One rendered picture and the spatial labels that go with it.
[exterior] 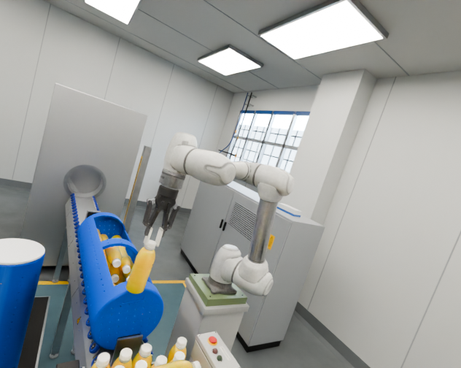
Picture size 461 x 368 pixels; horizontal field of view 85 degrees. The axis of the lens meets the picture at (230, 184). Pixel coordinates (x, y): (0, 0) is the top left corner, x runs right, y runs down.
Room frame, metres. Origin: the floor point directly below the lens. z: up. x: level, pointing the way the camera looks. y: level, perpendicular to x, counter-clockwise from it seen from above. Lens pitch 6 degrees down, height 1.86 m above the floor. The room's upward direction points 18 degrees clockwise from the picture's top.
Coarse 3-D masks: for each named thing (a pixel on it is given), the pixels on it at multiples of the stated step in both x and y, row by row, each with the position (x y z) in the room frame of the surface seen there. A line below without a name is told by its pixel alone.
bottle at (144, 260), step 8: (144, 248) 0.92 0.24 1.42; (152, 248) 0.92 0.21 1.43; (136, 256) 0.91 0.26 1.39; (144, 256) 0.90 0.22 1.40; (152, 256) 0.91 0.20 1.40; (136, 264) 0.90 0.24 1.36; (144, 264) 0.89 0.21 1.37; (152, 264) 0.92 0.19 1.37; (136, 272) 0.89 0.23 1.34; (144, 272) 0.90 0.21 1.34; (128, 280) 0.90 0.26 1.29; (136, 280) 0.89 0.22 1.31; (144, 280) 0.91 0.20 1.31; (128, 288) 0.89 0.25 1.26; (136, 288) 0.89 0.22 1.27
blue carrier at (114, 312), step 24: (96, 216) 1.57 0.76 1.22; (96, 240) 1.30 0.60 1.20; (120, 240) 1.31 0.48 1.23; (96, 264) 1.12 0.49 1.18; (96, 288) 0.99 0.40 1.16; (120, 288) 0.94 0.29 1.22; (144, 288) 0.97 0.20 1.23; (96, 312) 0.89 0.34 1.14; (120, 312) 0.93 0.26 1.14; (144, 312) 0.99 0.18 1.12; (96, 336) 0.89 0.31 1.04; (120, 336) 0.94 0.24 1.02; (144, 336) 1.01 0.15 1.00
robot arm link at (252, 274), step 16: (256, 176) 1.33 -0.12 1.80; (272, 176) 1.28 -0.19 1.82; (288, 176) 1.28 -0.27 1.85; (272, 192) 1.28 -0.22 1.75; (288, 192) 1.28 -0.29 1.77; (272, 208) 1.33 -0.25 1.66; (256, 224) 1.36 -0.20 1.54; (272, 224) 1.36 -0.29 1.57; (256, 240) 1.36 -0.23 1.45; (256, 256) 1.37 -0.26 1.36; (240, 272) 1.39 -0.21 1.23; (256, 272) 1.35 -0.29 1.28; (256, 288) 1.34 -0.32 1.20
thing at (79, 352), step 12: (84, 204) 2.46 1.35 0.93; (84, 216) 2.19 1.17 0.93; (72, 240) 1.78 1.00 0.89; (72, 252) 1.65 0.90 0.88; (72, 264) 1.53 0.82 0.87; (72, 276) 1.44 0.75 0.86; (72, 288) 1.34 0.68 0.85; (72, 300) 1.27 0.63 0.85; (72, 312) 1.20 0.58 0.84; (84, 348) 0.96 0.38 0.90; (84, 360) 0.92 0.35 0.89
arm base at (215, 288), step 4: (204, 280) 1.53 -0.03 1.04; (208, 280) 1.51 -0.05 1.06; (212, 280) 1.48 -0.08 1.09; (208, 284) 1.49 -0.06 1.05; (212, 284) 1.47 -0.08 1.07; (216, 284) 1.46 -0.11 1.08; (220, 284) 1.46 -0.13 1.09; (224, 284) 1.47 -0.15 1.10; (228, 284) 1.48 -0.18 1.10; (212, 288) 1.44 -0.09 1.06; (216, 288) 1.45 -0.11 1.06; (220, 288) 1.46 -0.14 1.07; (224, 288) 1.47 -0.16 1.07; (228, 288) 1.49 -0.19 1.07; (232, 288) 1.51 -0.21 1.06; (212, 292) 1.42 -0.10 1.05; (216, 292) 1.43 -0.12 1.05; (220, 292) 1.45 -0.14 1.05; (224, 292) 1.46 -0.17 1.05; (228, 292) 1.48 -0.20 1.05; (232, 292) 1.49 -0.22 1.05
